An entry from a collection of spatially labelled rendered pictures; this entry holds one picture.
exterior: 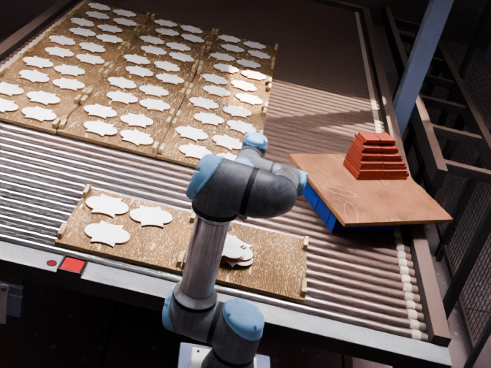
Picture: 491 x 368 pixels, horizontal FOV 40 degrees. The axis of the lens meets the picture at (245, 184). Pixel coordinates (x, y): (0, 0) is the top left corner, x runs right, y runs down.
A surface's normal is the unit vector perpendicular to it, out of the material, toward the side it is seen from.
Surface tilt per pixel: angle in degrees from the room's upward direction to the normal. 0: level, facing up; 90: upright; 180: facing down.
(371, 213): 0
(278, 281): 0
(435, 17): 90
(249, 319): 8
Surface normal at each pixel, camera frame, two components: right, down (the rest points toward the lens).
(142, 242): 0.22, -0.84
